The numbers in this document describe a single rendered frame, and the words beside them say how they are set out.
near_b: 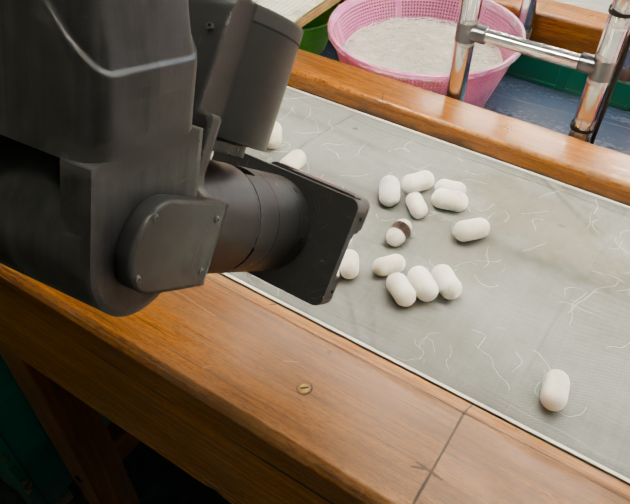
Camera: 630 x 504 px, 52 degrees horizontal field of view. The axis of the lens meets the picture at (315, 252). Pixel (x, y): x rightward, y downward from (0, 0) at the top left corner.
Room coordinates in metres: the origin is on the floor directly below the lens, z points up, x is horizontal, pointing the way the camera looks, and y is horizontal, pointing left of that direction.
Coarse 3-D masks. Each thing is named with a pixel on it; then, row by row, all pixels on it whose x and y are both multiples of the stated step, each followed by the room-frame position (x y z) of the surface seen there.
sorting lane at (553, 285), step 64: (320, 128) 0.63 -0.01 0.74; (384, 128) 0.63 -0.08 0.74; (512, 192) 0.52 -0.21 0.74; (576, 192) 0.52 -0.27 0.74; (448, 256) 0.42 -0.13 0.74; (512, 256) 0.42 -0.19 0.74; (576, 256) 0.42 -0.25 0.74; (320, 320) 0.35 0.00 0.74; (384, 320) 0.35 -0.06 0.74; (448, 320) 0.35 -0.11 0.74; (512, 320) 0.35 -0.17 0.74; (576, 320) 0.35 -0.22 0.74; (448, 384) 0.28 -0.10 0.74; (512, 384) 0.28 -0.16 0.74; (576, 384) 0.28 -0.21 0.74; (576, 448) 0.23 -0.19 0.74
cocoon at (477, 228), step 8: (456, 224) 0.45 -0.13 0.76; (464, 224) 0.45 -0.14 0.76; (472, 224) 0.45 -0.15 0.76; (480, 224) 0.45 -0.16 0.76; (488, 224) 0.45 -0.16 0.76; (456, 232) 0.44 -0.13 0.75; (464, 232) 0.44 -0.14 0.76; (472, 232) 0.44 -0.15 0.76; (480, 232) 0.44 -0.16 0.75; (488, 232) 0.45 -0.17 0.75; (464, 240) 0.44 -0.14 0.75
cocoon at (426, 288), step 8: (408, 272) 0.39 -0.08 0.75; (416, 272) 0.38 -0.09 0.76; (424, 272) 0.38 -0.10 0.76; (408, 280) 0.38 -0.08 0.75; (416, 280) 0.38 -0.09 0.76; (424, 280) 0.37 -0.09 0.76; (432, 280) 0.38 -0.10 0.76; (416, 288) 0.37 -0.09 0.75; (424, 288) 0.37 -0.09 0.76; (432, 288) 0.37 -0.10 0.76; (424, 296) 0.36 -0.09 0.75; (432, 296) 0.36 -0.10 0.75
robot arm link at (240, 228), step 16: (224, 144) 0.23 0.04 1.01; (208, 176) 0.22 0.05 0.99; (224, 176) 0.23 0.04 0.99; (240, 176) 0.25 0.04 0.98; (208, 192) 0.21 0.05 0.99; (224, 192) 0.22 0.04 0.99; (240, 192) 0.23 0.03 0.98; (240, 208) 0.22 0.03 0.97; (256, 208) 0.24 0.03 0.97; (224, 224) 0.21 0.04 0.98; (240, 224) 0.22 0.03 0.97; (256, 224) 0.23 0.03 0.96; (224, 240) 0.21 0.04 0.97; (240, 240) 0.22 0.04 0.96; (224, 256) 0.21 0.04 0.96; (240, 256) 0.22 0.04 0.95; (208, 272) 0.21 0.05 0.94
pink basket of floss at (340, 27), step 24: (360, 0) 0.93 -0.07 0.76; (384, 0) 0.95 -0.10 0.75; (408, 0) 0.95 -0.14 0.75; (432, 0) 0.95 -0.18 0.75; (456, 0) 0.94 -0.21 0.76; (336, 24) 0.87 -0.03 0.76; (504, 24) 0.87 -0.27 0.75; (336, 48) 0.78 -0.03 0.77; (384, 72) 0.72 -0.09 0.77; (480, 72) 0.71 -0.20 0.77; (504, 72) 0.76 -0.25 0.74; (480, 96) 0.74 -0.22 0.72
